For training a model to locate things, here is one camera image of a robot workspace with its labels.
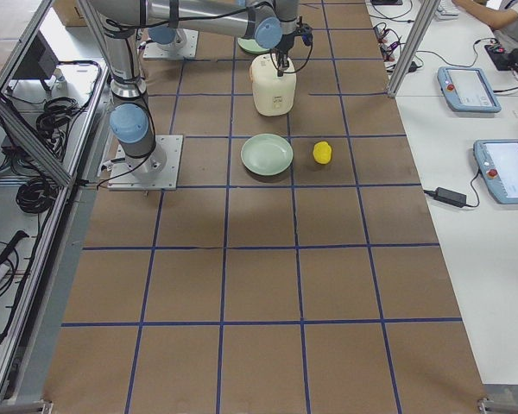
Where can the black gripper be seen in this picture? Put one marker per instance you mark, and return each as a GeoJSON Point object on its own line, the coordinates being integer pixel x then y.
{"type": "Point", "coordinates": [284, 43]}

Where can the cream rice cooker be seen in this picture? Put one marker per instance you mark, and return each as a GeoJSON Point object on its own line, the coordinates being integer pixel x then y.
{"type": "Point", "coordinates": [273, 95]}

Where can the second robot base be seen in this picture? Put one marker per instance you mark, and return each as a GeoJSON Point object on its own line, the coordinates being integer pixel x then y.
{"type": "Point", "coordinates": [170, 40]}

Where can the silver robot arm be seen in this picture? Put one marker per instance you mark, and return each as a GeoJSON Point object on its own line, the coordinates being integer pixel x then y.
{"type": "Point", "coordinates": [201, 63]}

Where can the green plate near cooker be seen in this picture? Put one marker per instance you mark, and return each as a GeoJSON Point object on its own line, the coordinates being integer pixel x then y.
{"type": "Point", "coordinates": [251, 46]}

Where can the yellow toy fruit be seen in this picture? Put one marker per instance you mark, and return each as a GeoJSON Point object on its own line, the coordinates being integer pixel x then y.
{"type": "Point", "coordinates": [322, 152]}

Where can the teach pendant far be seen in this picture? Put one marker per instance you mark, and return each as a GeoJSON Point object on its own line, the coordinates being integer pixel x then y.
{"type": "Point", "coordinates": [467, 90]}

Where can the teach pendant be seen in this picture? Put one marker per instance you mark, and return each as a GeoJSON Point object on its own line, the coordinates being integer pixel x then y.
{"type": "Point", "coordinates": [498, 163]}
{"type": "Point", "coordinates": [467, 90]}

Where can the black power adapter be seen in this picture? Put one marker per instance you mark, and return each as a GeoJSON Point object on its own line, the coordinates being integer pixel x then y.
{"type": "Point", "coordinates": [450, 197]}

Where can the brown paper mat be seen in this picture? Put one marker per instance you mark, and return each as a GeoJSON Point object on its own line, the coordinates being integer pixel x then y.
{"type": "Point", "coordinates": [321, 289]}

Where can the teach pendant near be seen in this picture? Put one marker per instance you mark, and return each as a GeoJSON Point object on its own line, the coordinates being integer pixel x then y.
{"type": "Point", "coordinates": [498, 163]}

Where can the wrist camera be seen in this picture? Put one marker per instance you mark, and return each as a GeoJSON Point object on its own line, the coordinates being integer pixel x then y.
{"type": "Point", "coordinates": [304, 31]}

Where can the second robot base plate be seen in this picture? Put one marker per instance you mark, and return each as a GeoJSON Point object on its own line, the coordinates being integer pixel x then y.
{"type": "Point", "coordinates": [188, 52]}

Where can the aluminium frame post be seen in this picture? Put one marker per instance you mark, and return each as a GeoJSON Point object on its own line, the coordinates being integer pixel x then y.
{"type": "Point", "coordinates": [414, 39]}

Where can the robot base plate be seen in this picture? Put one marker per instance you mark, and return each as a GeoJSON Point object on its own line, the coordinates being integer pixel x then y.
{"type": "Point", "coordinates": [158, 172]}

